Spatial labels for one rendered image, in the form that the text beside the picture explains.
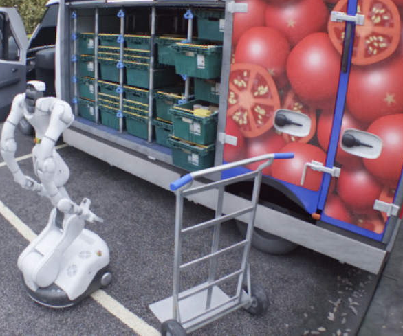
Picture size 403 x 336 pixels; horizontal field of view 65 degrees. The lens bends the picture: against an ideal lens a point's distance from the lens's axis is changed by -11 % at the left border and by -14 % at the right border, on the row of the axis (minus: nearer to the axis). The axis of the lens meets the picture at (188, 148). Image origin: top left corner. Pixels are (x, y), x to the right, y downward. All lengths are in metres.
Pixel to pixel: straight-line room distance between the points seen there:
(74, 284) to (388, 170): 2.22
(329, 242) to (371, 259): 0.36
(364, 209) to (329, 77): 0.94
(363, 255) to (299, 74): 1.40
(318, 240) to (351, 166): 0.66
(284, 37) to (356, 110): 0.71
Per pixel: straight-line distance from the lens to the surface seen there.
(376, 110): 2.39
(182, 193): 1.76
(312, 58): 2.48
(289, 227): 2.89
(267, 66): 2.61
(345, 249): 2.80
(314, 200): 2.70
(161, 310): 2.62
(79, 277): 2.51
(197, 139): 2.96
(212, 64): 2.80
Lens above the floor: 1.92
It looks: 21 degrees down
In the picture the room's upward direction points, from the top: 3 degrees clockwise
